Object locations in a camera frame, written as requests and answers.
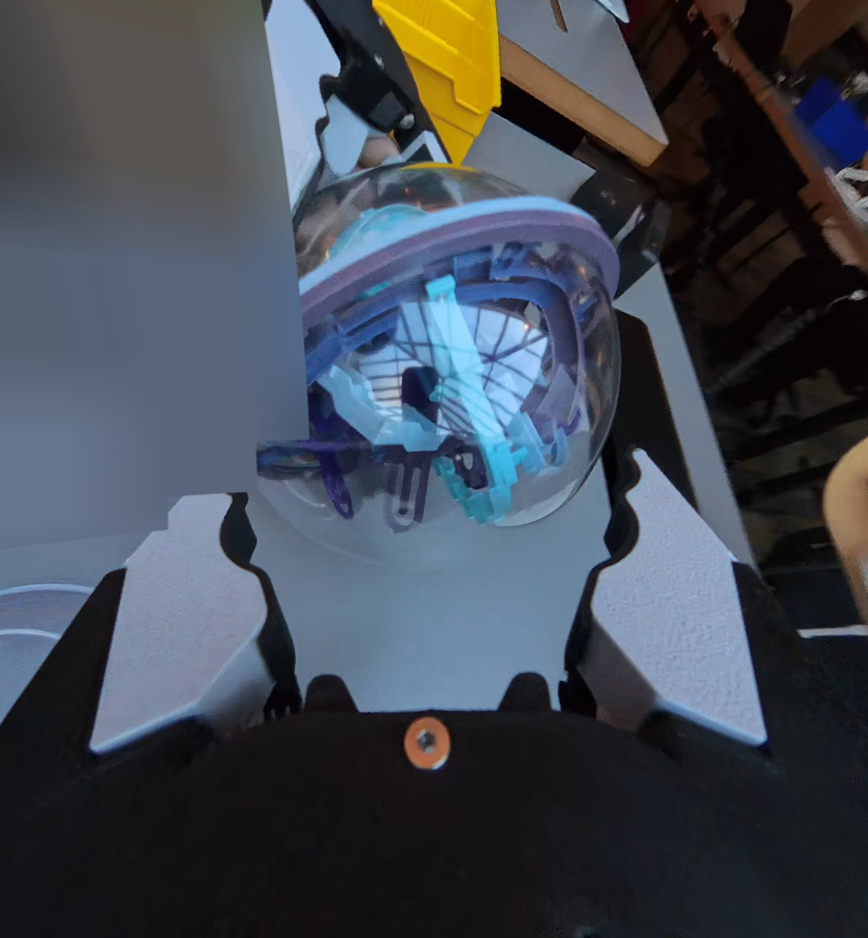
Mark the grey table with wooden edge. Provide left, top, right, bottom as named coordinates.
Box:
left=496, top=0, right=670, bottom=168

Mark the clear maze ball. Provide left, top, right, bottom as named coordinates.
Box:
left=257, top=163, right=622, bottom=529

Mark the black box-shaped device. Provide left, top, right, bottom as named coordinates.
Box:
left=572, top=174, right=671, bottom=298

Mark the yellow plastic bin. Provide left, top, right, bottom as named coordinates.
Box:
left=371, top=0, right=501, bottom=166

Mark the blue plastic bin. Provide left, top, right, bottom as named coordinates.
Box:
left=793, top=73, right=868, bottom=166

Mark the clear plastic dish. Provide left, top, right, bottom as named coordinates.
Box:
left=0, top=582, right=101, bottom=734

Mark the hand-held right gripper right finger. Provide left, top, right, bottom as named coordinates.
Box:
left=562, top=448, right=768, bottom=747

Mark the curved wooden board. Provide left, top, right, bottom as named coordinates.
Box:
left=823, top=424, right=868, bottom=723

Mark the wooden workbench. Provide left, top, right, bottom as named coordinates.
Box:
left=698, top=0, right=868, bottom=323

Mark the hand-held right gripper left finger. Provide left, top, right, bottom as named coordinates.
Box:
left=89, top=492, right=303, bottom=756

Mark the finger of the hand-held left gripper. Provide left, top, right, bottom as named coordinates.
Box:
left=320, top=95, right=387, bottom=178

